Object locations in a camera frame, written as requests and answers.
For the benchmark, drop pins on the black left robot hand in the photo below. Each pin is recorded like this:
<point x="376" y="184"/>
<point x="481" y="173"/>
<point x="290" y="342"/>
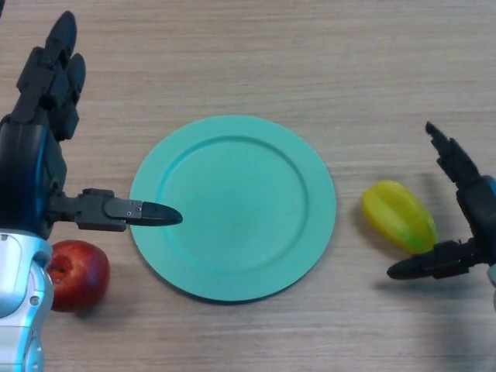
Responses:
<point x="31" y="174"/>

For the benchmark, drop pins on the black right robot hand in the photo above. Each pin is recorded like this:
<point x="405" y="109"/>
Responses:
<point x="480" y="217"/>

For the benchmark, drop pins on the yellow starfruit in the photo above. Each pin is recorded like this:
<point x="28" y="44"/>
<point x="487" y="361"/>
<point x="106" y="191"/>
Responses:
<point x="399" y="215"/>

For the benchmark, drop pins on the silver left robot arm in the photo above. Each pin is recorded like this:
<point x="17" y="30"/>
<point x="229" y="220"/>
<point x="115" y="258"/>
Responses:
<point x="19" y="302"/>

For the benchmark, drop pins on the green round plate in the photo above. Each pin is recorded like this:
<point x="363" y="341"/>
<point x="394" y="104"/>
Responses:
<point x="236" y="213"/>

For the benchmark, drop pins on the red apple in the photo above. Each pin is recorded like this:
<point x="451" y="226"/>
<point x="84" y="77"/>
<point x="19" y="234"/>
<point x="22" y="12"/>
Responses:
<point x="81" y="279"/>

